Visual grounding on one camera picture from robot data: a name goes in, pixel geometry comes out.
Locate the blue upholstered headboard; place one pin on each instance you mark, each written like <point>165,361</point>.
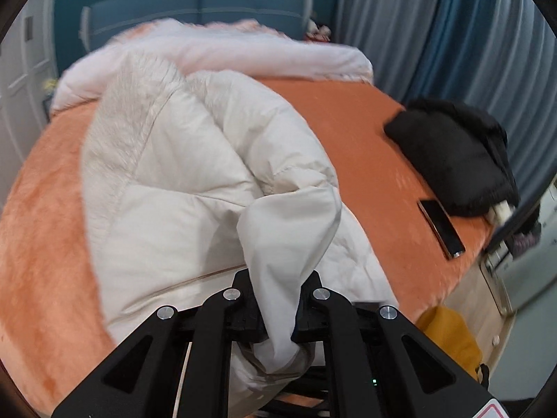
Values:
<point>196,6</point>

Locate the cream fabric item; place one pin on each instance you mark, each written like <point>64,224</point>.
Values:
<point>500,212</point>

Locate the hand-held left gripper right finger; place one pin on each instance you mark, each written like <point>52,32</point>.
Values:
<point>361,357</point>

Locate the black padded jacket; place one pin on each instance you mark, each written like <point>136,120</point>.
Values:
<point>452,156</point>

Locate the orange bed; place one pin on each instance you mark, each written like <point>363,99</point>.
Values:
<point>370,148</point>

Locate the white panelled wardrobe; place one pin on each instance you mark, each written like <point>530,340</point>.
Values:
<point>21,74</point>

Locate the yellow garment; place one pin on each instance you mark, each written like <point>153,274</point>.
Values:
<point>452,339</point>

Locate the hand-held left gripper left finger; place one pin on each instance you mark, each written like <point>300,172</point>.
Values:
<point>209,348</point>

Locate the grey and blue curtain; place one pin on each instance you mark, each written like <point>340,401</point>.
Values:
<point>435,43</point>

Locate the black smartphone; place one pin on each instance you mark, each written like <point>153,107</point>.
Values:
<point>441,228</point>

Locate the yellow tissue pack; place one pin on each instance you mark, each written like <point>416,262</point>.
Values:
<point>50,84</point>

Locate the white padded jacket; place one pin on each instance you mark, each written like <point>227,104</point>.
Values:
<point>196,174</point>

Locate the pink duvet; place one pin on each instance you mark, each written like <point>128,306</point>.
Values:
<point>270,52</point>

